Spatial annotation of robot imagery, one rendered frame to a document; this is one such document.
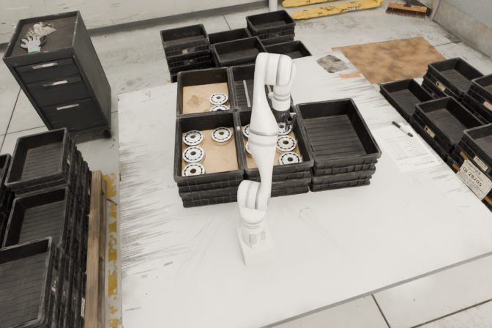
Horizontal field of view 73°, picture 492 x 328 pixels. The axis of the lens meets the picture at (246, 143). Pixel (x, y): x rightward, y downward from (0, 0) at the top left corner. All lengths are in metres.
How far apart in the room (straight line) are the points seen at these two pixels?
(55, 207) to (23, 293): 0.56
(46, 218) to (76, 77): 1.04
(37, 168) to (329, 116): 1.77
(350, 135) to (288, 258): 0.69
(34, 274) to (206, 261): 0.88
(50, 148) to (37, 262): 0.81
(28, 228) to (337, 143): 1.76
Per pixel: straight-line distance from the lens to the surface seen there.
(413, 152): 1.93
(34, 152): 2.54
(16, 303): 1.94
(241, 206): 1.13
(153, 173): 1.77
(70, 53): 2.65
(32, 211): 2.36
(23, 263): 2.03
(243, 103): 1.88
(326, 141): 1.68
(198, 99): 1.94
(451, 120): 2.76
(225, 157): 1.59
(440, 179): 1.87
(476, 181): 2.38
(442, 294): 2.37
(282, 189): 1.55
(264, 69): 0.98
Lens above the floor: 2.01
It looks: 46 degrees down
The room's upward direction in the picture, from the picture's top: 4 degrees counter-clockwise
